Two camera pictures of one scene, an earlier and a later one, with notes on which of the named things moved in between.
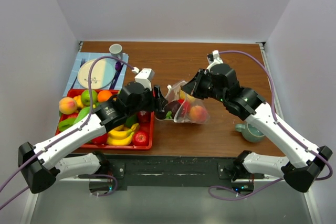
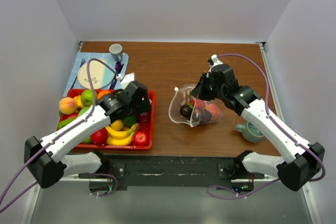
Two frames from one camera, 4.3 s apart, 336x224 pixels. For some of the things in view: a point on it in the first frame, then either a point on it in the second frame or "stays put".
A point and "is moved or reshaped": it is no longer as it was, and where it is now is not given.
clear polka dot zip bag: (182, 107) is moved or reshaped
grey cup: (115, 50) stays put
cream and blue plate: (103, 74) stays put
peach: (198, 114) to (214, 110)
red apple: (141, 138) stays put
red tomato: (186, 106) to (198, 103)
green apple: (85, 97) stays put
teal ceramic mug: (250, 132) stays put
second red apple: (101, 140) stays put
